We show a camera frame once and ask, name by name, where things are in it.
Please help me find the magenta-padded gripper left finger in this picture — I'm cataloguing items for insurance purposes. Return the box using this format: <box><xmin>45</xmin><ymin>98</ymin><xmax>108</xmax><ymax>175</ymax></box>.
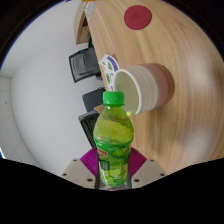
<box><xmin>59</xmin><ymin>148</ymin><xmax>101</xmax><ymax>190</ymax></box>

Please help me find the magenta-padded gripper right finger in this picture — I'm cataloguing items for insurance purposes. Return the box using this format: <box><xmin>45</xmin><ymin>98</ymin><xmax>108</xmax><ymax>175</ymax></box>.
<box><xmin>126</xmin><ymin>147</ymin><xmax>168</xmax><ymax>189</ymax></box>

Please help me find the green drink bottle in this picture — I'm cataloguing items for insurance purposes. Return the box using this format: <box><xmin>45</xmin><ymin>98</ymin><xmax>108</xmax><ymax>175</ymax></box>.
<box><xmin>92</xmin><ymin>91</ymin><xmax>135</xmax><ymax>188</ymax></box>

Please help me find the white and brown cup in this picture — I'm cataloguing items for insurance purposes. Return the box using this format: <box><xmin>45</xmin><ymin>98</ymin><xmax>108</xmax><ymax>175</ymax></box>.
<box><xmin>113</xmin><ymin>63</ymin><xmax>176</xmax><ymax>117</ymax></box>

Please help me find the black mesh office chair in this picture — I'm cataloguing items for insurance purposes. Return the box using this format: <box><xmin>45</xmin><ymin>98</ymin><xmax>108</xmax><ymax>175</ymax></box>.
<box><xmin>68</xmin><ymin>46</ymin><xmax>103</xmax><ymax>84</ymax></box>

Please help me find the wooden side desk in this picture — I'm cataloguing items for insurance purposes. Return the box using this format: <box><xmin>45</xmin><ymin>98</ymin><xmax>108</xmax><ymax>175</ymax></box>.
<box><xmin>73</xmin><ymin>1</ymin><xmax>93</xmax><ymax>46</ymax></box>

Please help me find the flat round red coaster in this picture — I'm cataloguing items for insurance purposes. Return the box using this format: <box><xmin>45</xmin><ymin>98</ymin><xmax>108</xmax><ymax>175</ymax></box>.
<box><xmin>123</xmin><ymin>4</ymin><xmax>153</xmax><ymax>31</ymax></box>

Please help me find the round glass ashtray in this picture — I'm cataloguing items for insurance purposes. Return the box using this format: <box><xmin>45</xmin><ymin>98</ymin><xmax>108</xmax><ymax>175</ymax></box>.
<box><xmin>83</xmin><ymin>1</ymin><xmax>97</xmax><ymax>18</ymax></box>

